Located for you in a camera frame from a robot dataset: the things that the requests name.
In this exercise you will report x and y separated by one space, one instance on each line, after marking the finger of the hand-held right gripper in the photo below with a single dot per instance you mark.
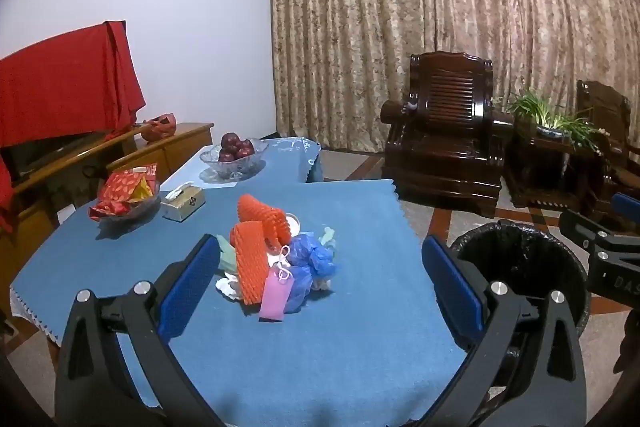
580 224
627 207

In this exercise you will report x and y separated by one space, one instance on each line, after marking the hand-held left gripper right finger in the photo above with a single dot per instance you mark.
452 287

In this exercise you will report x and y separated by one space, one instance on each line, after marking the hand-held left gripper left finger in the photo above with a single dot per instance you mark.
190 287

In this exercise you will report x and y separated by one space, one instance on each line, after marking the black-lined trash bin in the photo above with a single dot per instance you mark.
525 257

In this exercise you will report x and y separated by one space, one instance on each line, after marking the blue plastic bag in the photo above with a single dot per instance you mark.
310 264

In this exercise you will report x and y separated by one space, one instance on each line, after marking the dark wooden side table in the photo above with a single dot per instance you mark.
540 177

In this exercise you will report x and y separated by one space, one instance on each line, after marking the beige tissue box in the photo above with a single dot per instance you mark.
182 203

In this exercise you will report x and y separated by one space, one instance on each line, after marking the glass snack dish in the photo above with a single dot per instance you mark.
142 207

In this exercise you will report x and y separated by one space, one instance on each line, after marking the dark wooden armchair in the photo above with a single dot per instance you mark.
607 107
445 127

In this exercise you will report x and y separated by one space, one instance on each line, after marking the yellow snack packet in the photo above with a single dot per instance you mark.
142 191

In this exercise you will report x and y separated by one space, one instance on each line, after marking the green potted plant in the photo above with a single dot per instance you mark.
545 117

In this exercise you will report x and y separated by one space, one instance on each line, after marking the red snack packet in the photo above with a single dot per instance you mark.
117 192

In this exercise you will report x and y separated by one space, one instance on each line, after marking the glass fruit bowl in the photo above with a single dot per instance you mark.
235 167

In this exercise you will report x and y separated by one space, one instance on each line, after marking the red apple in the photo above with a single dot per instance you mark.
226 155
230 140
245 148

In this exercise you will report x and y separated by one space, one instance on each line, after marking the wooden cabinet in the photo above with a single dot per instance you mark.
185 142

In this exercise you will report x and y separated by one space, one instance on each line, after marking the white lace undercloth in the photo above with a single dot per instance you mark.
35 314

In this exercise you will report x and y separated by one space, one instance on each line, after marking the red woven basket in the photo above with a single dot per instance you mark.
159 127

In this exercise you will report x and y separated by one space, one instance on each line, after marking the dark television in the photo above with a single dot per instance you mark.
45 157

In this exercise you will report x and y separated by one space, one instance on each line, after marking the red cloth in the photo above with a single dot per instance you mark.
65 82

